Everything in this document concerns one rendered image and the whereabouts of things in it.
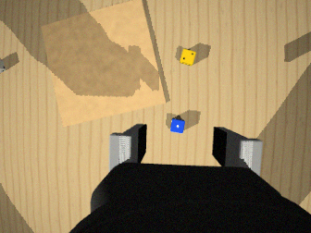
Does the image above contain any yellow die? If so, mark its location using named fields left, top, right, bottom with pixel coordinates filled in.
left=180, top=49, right=196, bottom=66

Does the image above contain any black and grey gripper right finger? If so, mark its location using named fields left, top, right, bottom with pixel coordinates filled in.
left=212, top=127, right=263, bottom=176

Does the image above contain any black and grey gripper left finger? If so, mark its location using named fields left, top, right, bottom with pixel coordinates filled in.
left=108, top=124, right=147, bottom=173

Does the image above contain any white die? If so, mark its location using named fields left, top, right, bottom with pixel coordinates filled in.
left=0, top=60, right=6, bottom=73

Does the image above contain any tan flat mat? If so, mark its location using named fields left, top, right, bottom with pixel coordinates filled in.
left=41, top=0, right=166, bottom=127

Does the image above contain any blue die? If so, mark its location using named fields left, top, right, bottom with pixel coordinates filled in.
left=170, top=118, right=185, bottom=133

